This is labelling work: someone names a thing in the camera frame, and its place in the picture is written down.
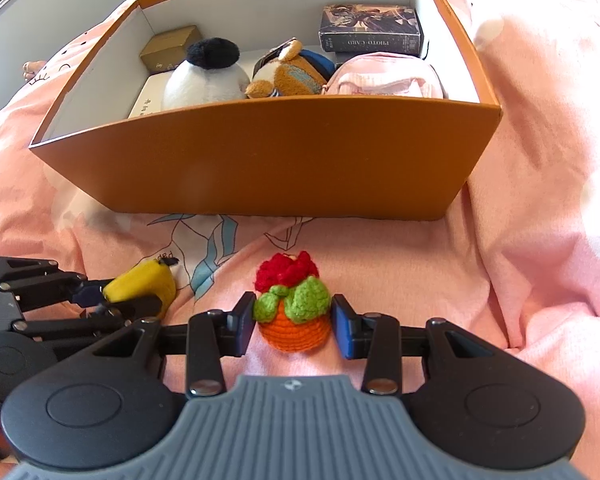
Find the person's foot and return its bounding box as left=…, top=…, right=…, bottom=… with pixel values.
left=21, top=60, right=48, bottom=83

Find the illustrated card box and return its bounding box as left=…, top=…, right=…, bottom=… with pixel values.
left=318, top=4, right=426, bottom=56

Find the orange cardboard box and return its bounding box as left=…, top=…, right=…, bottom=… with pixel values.
left=28, top=0, right=503, bottom=222

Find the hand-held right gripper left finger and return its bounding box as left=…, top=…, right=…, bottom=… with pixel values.
left=92, top=291, right=257, bottom=400

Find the gold box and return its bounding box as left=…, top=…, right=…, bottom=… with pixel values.
left=139, top=25, right=204, bottom=75

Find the white box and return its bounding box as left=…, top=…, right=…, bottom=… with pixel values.
left=127, top=71, right=173, bottom=120

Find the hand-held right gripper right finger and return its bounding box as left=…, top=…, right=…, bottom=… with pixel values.
left=331, top=296, right=503, bottom=396

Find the yellow plush toy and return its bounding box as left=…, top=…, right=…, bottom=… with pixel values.
left=102, top=257, right=178, bottom=318

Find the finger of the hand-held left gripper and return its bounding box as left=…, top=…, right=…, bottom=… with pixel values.
left=15, top=296, right=163, bottom=346
left=0, top=256, right=106, bottom=311

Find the pink wallet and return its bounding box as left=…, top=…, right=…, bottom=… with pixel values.
left=321, top=55, right=448, bottom=100

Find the white plush toy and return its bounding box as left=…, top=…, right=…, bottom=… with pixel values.
left=160, top=36, right=253, bottom=111

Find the orange crochet flower pot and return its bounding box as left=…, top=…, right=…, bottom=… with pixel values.
left=252, top=251, right=333, bottom=358

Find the tiger plush toy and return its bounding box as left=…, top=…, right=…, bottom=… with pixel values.
left=245, top=37, right=337, bottom=100

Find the pink printed blanket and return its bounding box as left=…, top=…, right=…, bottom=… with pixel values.
left=0, top=0, right=600, bottom=480

